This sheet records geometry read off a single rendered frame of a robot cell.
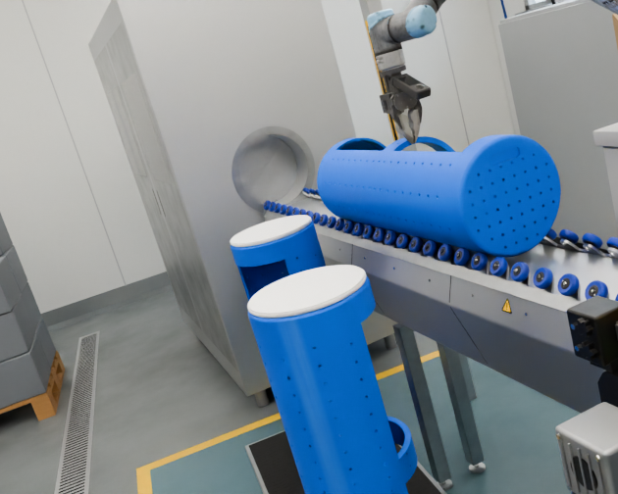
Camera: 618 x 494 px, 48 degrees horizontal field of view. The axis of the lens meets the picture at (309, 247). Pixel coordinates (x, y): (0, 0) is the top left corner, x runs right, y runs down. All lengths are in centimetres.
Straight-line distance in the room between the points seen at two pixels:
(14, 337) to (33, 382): 29
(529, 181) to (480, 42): 538
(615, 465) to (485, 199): 71
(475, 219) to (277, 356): 55
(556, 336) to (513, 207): 35
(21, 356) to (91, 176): 224
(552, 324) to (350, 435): 49
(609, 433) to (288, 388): 68
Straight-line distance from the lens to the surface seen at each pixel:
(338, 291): 150
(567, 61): 407
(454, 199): 163
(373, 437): 160
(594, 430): 120
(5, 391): 444
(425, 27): 188
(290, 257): 219
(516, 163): 169
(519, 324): 160
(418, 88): 191
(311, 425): 158
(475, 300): 173
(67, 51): 619
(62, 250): 627
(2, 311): 429
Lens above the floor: 150
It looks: 14 degrees down
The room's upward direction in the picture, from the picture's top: 16 degrees counter-clockwise
